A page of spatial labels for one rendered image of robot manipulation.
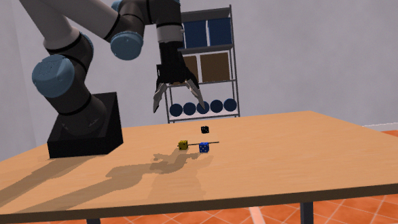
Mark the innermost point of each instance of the black die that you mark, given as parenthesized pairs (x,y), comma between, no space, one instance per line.
(204,129)

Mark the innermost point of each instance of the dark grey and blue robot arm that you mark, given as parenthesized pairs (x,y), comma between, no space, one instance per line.
(60,78)

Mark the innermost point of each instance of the yellow die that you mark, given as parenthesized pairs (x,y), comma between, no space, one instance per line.
(183,145)

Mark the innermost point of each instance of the blue die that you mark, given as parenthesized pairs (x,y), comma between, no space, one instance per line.
(204,147)

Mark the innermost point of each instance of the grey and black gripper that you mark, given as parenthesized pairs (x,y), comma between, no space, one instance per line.
(175,72)

